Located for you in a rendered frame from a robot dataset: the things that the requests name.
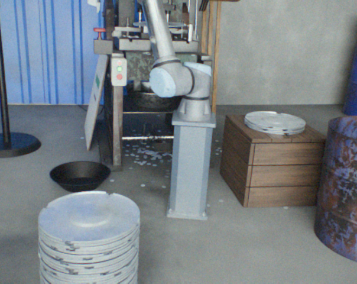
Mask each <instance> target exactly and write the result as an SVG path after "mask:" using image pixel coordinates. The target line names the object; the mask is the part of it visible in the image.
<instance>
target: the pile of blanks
mask: <svg viewBox="0 0 357 284"><path fill-rule="evenodd" d="M134 224H136V226H135V227H134V228H133V229H132V230H131V231H129V232H127V233H126V234H124V235H122V236H120V237H118V238H115V239H112V240H108V241H102V242H101V243H92V244H77V243H68V242H69V241H66V242H64V241H60V240H56V239H54V238H52V237H49V236H48V235H46V234H45V233H44V232H43V231H42V230H41V229H40V227H39V225H38V235H39V238H38V245H39V249H38V254H39V255H38V256H39V258H40V284H137V268H138V252H139V226H140V219H139V221H138V223H134Z"/></svg>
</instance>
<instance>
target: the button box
mask: <svg viewBox="0 0 357 284"><path fill-rule="evenodd" d="M118 60H120V61H121V62H122V64H121V65H118V64H117V61H118ZM118 66H121V67H122V71H121V72H118V71H117V69H116V68H117V67H118ZM126 67H127V60H126V59H125V58H112V60H111V83H112V96H111V113H110V112H109V110H108V108H107V107H106V106H103V108H104V107H105V108H106V109H107V110H108V112H109V113H110V115H112V104H113V86H125V85H126ZM117 74H121V75H122V79H121V80H119V79H117V78H116V76H117ZM103 108H102V109H101V112H102V110H103ZM101 112H100V113H101ZM98 115H100V114H97V116H98Z"/></svg>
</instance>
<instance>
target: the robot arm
mask: <svg viewBox="0 0 357 284"><path fill-rule="evenodd" d="M137 2H138V3H140V4H141V5H142V9H143V12H144V18H145V22H146V26H147V28H148V33H149V37H150V42H151V47H152V52H153V55H154V60H155V62H154V64H153V66H152V71H151V72H150V85H151V88H152V90H153V91H154V93H156V94H157V95H158V96H161V97H172V96H178V95H181V101H180V105H179V106H178V109H177V117H178V118H179V119H182V120H187V121H207V120H211V119H212V110H211V108H210V105H209V94H210V82H211V77H212V75H211V72H212V69H211V67H210V66H207V65H204V64H199V63H194V62H184V66H181V61H180V59H179V58H177V57H176V55H175V51H174V47H173V41H172V38H171V34H170V31H169V27H168V22H167V18H166V14H165V9H164V4H163V0H137ZM87 3H88V4H89V5H93V6H95V7H96V12H99V11H100V0H87Z"/></svg>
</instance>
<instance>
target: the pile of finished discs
mask: <svg viewBox="0 0 357 284"><path fill-rule="evenodd" d="M244 123H245V125H246V126H248V127H250V128H251V129H253V130H256V131H260V132H263V133H270V134H281V135H285V134H284V133H287V135H290V134H299V133H302V132H303V131H304V129H305V124H306V122H305V121H304V120H302V119H300V118H299V117H297V116H294V115H290V114H284V113H281V114H278V113H276V112H269V111H258V112H250V113H248V114H246V116H245V118H244Z"/></svg>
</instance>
